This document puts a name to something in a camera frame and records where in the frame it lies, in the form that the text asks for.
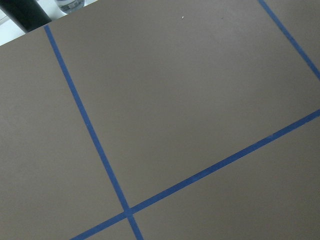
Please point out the clear water bottle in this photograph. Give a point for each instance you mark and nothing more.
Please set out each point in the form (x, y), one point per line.
(69, 6)

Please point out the black water bottle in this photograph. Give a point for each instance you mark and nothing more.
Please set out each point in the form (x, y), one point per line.
(27, 14)

